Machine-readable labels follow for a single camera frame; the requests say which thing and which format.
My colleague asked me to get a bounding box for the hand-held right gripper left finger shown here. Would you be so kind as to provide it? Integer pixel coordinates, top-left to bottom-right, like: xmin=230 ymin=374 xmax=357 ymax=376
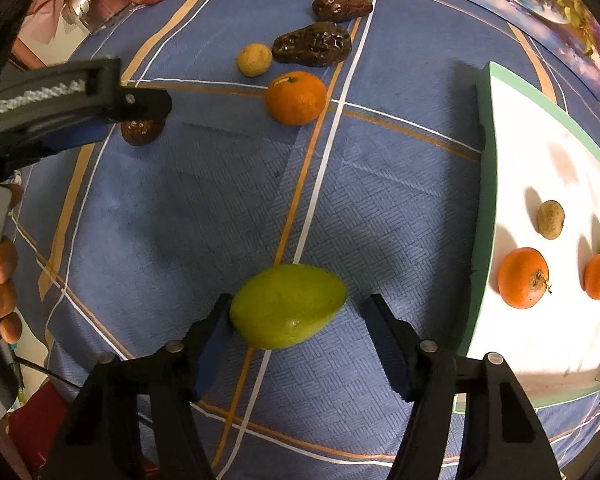
xmin=40 ymin=293 xmax=234 ymax=480

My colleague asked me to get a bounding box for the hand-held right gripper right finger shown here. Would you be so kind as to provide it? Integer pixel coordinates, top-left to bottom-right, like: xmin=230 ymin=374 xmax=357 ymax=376
xmin=362 ymin=293 xmax=563 ymax=480

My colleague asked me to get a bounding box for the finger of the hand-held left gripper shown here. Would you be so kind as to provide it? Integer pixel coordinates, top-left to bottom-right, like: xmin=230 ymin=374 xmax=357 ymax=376
xmin=0 ymin=121 xmax=114 ymax=188
xmin=120 ymin=88 xmax=173 ymax=124

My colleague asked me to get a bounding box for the round dark passion fruit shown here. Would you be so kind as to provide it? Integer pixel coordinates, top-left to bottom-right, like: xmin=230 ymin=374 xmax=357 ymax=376
xmin=121 ymin=117 xmax=166 ymax=146

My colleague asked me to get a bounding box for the green mango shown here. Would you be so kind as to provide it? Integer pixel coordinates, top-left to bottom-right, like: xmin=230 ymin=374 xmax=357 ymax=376
xmin=229 ymin=263 xmax=347 ymax=350

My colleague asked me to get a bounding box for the brown kiwi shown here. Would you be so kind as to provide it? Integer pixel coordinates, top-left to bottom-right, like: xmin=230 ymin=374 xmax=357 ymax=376
xmin=236 ymin=42 xmax=273 ymax=77
xmin=536 ymin=200 xmax=566 ymax=239

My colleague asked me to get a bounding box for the orange tangerine with stem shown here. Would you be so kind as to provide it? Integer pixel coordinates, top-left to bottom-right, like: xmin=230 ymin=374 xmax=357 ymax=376
xmin=497 ymin=247 xmax=552 ymax=309

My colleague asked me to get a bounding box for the dark brown date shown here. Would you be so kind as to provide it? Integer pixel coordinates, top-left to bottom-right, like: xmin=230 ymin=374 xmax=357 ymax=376
xmin=272 ymin=22 xmax=353 ymax=67
xmin=312 ymin=0 xmax=374 ymax=23

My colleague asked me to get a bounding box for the white tray with green rim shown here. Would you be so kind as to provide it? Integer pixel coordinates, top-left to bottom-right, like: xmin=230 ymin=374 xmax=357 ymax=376
xmin=455 ymin=61 xmax=600 ymax=413

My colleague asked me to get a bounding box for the person's left hand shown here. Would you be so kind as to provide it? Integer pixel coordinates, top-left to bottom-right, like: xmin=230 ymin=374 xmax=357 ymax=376
xmin=0 ymin=239 xmax=23 ymax=345

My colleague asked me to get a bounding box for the blue plaid tablecloth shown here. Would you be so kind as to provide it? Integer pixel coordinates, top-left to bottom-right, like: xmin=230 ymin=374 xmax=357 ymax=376
xmin=5 ymin=0 xmax=600 ymax=480

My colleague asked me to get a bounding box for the red stool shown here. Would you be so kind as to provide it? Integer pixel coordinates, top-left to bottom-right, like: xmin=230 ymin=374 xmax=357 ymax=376
xmin=7 ymin=380 xmax=161 ymax=480

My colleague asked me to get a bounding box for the thin black cable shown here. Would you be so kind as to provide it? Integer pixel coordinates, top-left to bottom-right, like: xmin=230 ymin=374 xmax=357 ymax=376
xmin=10 ymin=355 xmax=81 ymax=391

